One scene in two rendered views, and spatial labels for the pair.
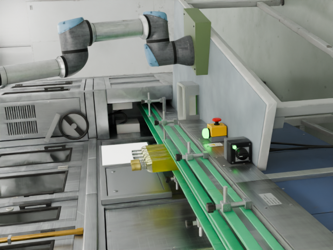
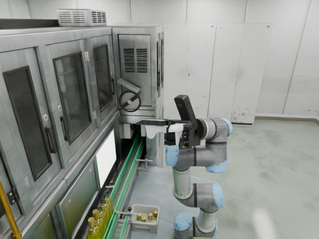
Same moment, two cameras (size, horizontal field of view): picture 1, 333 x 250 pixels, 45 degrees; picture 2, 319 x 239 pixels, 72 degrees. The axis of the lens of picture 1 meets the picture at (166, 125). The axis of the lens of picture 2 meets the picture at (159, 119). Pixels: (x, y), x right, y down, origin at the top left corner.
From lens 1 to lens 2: 134 cm
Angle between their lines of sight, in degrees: 17
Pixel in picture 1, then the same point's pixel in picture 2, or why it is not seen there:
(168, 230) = not seen: outside the picture
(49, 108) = (144, 83)
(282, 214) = not seen: outside the picture
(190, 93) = (151, 227)
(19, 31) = (197, 12)
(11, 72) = (183, 176)
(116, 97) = not seen: hidden behind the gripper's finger
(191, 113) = (136, 226)
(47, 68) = (183, 190)
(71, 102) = (147, 99)
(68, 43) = (203, 200)
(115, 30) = (207, 219)
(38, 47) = (185, 28)
